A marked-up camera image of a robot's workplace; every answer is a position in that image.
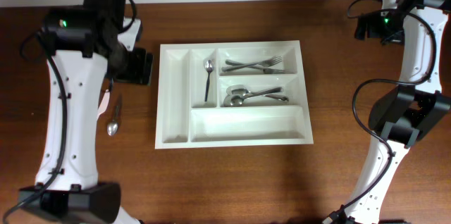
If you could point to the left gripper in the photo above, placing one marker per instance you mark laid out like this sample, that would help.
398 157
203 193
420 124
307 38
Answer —
141 68

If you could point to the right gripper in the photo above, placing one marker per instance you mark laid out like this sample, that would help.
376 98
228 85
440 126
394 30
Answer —
374 19

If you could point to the small steel teaspoon dark handle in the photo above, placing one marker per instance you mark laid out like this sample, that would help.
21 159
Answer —
113 125

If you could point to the small steel teaspoon silver handle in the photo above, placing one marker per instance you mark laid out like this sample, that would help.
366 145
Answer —
209 68

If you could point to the steel fork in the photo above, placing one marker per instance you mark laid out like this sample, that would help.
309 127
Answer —
264 64
263 69

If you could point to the large steel spoon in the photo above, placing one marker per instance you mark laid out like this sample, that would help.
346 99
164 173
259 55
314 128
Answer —
242 90
235 100

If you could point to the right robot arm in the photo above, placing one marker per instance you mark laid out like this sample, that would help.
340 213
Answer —
406 114

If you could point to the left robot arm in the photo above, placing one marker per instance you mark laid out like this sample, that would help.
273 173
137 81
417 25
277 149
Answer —
84 46

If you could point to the pink plastic knife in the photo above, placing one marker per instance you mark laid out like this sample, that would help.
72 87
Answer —
104 103

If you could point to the white plastic cutlery tray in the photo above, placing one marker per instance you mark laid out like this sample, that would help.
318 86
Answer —
185 120

